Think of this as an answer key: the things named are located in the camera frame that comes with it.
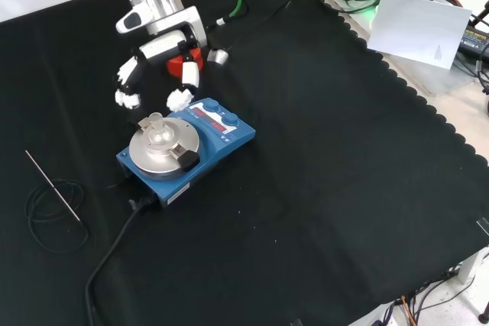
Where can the grey tape piece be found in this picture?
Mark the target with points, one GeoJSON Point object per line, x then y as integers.
{"type": "Point", "coordinates": [483, 224]}

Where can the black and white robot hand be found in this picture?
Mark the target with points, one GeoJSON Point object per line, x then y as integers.
{"type": "Point", "coordinates": [162, 48]}

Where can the thin steel probe rod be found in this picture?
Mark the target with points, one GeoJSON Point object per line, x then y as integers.
{"type": "Point", "coordinates": [53, 188]}

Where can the white bench leg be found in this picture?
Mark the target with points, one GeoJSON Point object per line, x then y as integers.
{"type": "Point", "coordinates": [471, 265]}

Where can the black tripod leg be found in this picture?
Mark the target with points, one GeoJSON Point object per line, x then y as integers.
{"type": "Point", "coordinates": [480, 17]}

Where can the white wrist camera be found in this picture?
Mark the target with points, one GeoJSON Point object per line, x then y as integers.
{"type": "Point", "coordinates": [131, 20]}

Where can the translucent white base plate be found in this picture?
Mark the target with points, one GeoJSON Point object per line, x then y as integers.
{"type": "Point", "coordinates": [431, 78]}

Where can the black bench cloth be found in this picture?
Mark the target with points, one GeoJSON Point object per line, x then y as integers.
{"type": "Point", "coordinates": [324, 158]}

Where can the clear round-bottom glass flask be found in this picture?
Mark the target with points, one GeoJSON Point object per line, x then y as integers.
{"type": "Point", "coordinates": [158, 137]}

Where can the pale white board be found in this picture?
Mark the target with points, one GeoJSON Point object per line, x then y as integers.
{"type": "Point", "coordinates": [416, 28]}

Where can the black power adapter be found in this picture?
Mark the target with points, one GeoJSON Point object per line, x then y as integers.
{"type": "Point", "coordinates": [473, 41]}

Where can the heater with blue base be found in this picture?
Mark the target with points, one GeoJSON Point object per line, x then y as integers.
{"type": "Point", "coordinates": [214, 142]}

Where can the red round plastic cap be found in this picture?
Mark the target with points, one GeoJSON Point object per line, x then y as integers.
{"type": "Point", "coordinates": [175, 68]}

